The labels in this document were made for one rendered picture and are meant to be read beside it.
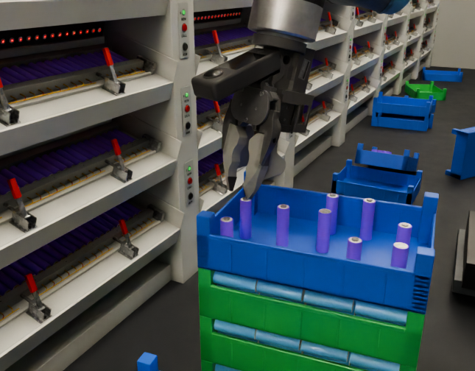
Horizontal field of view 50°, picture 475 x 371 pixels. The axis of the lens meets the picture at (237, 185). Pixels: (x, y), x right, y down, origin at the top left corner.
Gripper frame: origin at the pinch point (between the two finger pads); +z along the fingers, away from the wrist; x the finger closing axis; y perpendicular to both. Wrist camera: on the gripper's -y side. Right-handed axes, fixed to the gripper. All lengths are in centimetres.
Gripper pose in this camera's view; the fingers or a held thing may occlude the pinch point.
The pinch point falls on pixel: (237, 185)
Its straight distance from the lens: 69.8
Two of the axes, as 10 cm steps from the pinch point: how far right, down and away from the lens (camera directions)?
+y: 7.5, 0.2, 6.6
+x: -6.3, -2.9, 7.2
